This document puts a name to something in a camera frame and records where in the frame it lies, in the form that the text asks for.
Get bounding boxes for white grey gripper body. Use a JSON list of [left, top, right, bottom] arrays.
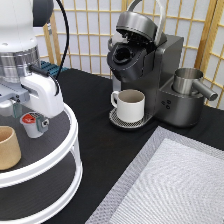
[[0, 72, 64, 118]]

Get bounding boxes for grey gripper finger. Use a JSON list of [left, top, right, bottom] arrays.
[[36, 115, 49, 131], [13, 102, 22, 118]]

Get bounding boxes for white coffee pod red lid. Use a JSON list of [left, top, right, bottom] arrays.
[[20, 112, 43, 138]]

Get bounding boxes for grey pod coffee machine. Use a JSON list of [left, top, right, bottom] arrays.
[[107, 0, 208, 130]]

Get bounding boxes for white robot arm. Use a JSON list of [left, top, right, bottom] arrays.
[[0, 0, 64, 133]]

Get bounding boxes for tan ceramic cup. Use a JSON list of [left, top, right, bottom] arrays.
[[0, 126, 21, 170]]

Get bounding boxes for white two-tier round shelf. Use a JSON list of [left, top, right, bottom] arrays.
[[0, 106, 83, 224]]

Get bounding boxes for white ceramic mug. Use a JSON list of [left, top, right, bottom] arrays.
[[111, 89, 145, 123]]

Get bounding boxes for grey woven placemat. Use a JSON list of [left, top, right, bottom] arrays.
[[85, 127, 224, 224]]

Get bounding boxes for steel milk frother jug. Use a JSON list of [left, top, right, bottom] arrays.
[[173, 68, 218, 101]]

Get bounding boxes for wooden shoji screen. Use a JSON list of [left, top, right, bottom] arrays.
[[35, 0, 224, 110]]

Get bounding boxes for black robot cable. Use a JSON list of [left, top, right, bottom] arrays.
[[29, 0, 71, 96]]

